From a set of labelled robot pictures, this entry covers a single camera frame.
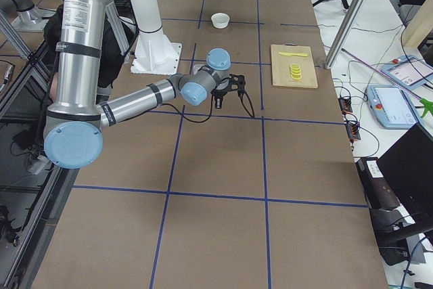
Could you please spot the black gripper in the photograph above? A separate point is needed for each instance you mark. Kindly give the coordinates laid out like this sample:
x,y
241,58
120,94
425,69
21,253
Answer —
x,y
219,94

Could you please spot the second robot arm grey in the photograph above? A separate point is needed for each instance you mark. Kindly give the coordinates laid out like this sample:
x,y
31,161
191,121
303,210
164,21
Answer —
x,y
27,17

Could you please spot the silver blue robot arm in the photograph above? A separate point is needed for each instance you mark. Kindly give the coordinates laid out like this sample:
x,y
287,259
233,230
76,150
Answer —
x,y
72,135

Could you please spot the wooden cutting board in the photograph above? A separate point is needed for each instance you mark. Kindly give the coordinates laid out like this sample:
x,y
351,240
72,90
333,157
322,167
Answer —
x,y
280,67

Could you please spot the yellow lemon slices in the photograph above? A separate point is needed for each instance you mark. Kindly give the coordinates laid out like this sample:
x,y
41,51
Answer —
x,y
295,72

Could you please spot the white round bowl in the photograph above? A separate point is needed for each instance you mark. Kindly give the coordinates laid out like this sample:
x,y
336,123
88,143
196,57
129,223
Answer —
x,y
220,20

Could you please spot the yellow plastic knife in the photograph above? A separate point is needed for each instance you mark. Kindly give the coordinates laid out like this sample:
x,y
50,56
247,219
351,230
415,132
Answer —
x,y
293,54

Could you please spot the teach pendant tablet near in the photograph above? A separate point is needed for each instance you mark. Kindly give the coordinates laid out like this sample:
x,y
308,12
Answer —
x,y
391,107

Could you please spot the teach pendant tablet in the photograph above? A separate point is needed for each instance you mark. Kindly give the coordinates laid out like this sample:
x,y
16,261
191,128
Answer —
x,y
409,71
391,107

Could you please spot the teach pendant tablet far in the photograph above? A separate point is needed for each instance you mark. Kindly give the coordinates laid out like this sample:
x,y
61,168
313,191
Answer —
x,y
409,71

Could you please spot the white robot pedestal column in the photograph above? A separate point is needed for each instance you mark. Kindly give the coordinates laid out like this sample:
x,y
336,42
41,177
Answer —
x,y
154,53

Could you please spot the aluminium frame post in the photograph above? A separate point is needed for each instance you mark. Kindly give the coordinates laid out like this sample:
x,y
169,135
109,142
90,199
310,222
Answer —
x,y
343,32

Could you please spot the green handled grabber stick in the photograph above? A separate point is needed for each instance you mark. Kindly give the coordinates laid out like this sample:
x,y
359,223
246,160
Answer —
x,y
427,105

